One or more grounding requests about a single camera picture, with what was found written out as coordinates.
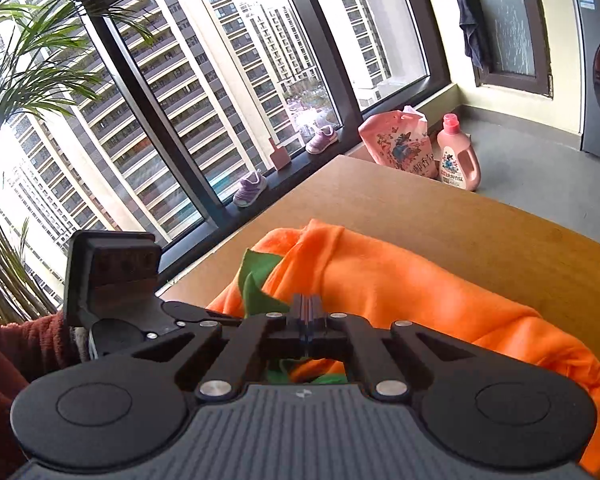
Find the frosted glass window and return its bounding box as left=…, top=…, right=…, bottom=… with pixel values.
left=447, top=0, right=554, bottom=97

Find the dark hanging cloth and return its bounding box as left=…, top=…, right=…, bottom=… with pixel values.
left=457, top=0, right=491, bottom=70

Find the orange pumpkin costume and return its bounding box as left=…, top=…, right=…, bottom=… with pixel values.
left=206, top=218, right=600, bottom=479

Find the pink child shoe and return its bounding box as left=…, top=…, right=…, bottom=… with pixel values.
left=305, top=126, right=339, bottom=156
left=232, top=170, right=269, bottom=209

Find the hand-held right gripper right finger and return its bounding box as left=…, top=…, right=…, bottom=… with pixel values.
left=307, top=295, right=481, bottom=402

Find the green potted plant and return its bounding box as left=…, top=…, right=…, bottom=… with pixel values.
left=0, top=0, right=157, bottom=322

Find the pink detergent bottle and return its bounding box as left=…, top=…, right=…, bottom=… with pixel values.
left=437, top=113, right=483, bottom=192

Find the small pink shovel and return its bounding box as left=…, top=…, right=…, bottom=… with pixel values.
left=267, top=137, right=292, bottom=171

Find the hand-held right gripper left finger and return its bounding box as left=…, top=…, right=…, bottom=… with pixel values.
left=130, top=295, right=309, bottom=404

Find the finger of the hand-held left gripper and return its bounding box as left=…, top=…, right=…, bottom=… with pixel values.
left=161, top=300, right=247, bottom=325

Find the pink detergent refill bag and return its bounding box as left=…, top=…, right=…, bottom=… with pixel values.
left=358, top=105, right=439, bottom=181

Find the person's left forearm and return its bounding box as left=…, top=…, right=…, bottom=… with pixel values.
left=0, top=310, right=83, bottom=480

